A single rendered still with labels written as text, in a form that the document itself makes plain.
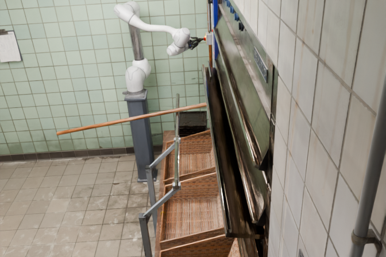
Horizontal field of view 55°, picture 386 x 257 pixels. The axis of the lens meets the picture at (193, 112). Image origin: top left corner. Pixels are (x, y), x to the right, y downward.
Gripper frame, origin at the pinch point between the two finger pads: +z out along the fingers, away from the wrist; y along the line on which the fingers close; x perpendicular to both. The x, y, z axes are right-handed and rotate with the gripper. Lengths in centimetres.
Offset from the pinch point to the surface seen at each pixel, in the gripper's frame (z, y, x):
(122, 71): -36, 40, -83
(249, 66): -125, -45, 143
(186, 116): -37, 63, 12
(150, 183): -125, 63, 59
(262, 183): -152, -11, 168
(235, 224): -164, 4, 164
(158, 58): -8, 28, -54
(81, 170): -97, 146, -105
